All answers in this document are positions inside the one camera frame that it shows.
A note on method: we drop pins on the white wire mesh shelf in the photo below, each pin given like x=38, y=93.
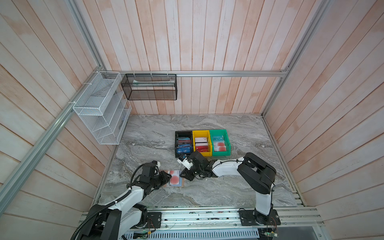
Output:
x=103, y=108

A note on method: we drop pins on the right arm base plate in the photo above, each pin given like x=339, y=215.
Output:
x=254, y=218

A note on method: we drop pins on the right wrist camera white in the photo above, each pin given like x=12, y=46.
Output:
x=185, y=161

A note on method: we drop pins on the tan leather card holder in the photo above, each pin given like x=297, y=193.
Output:
x=168, y=184

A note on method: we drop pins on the clear cards with red circles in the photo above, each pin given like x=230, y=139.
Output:
x=219, y=144

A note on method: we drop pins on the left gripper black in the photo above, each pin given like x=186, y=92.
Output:
x=165, y=179

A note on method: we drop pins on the green plastic bin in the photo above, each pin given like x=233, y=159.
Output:
x=224, y=133

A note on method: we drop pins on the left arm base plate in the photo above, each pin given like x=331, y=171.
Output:
x=149, y=220

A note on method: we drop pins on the white card with red circle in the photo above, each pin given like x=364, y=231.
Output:
x=175, y=179

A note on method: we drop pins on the red and white cards stack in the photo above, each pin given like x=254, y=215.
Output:
x=202, y=145

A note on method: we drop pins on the black wire mesh basket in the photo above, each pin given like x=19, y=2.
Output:
x=150, y=87

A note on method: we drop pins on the yellow plastic bin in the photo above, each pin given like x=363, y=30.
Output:
x=203, y=133

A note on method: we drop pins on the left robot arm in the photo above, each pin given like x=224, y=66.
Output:
x=113, y=220

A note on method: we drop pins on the aluminium front rail frame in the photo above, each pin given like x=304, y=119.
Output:
x=214, y=218

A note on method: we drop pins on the blue VIP cards stack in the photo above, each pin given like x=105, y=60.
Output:
x=184, y=146

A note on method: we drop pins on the black plastic bin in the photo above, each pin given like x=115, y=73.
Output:
x=183, y=134

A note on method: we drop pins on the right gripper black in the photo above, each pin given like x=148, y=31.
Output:
x=187, y=173

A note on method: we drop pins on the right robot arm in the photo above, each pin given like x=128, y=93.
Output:
x=255, y=171

